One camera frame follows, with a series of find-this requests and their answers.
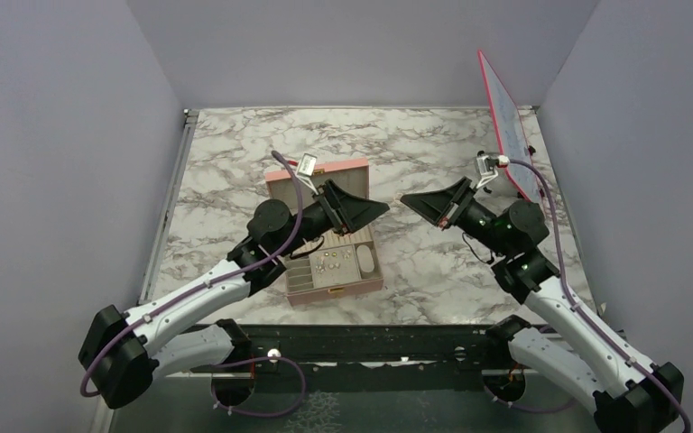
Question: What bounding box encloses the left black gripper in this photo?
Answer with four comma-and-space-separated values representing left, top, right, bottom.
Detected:
276, 179, 389, 257

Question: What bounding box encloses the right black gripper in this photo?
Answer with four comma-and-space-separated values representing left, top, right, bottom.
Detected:
402, 175, 512, 256

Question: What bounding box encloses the pink jewelry box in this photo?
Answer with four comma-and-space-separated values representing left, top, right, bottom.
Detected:
284, 158, 383, 306

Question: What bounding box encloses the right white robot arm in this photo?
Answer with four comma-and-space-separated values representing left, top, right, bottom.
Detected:
401, 178, 684, 432

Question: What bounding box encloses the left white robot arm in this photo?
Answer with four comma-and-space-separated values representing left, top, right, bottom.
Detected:
78, 180, 389, 409

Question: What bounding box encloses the beige watch pillow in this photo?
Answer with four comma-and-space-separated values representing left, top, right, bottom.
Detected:
356, 244, 376, 278

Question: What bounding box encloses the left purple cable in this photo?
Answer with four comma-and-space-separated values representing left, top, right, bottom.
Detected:
79, 150, 309, 419

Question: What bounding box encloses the purple cable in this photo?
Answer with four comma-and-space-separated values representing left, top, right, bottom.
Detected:
79, 150, 309, 419
484, 158, 692, 433

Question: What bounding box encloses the black metal base rail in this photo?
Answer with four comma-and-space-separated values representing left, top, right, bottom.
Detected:
128, 319, 563, 396

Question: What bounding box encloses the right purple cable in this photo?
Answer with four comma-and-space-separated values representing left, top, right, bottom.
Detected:
484, 158, 692, 433

